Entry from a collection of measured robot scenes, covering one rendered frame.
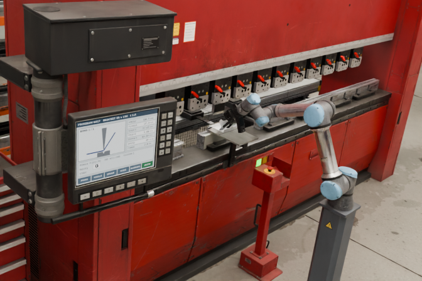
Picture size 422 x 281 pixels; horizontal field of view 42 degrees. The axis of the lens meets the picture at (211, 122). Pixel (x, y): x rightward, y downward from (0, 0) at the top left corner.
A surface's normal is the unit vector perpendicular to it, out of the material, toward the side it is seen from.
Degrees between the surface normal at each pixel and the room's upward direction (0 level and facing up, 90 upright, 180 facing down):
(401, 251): 0
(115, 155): 90
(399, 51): 90
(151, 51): 90
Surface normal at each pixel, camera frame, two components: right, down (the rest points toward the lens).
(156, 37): 0.61, 0.37
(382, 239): 0.10, -0.92
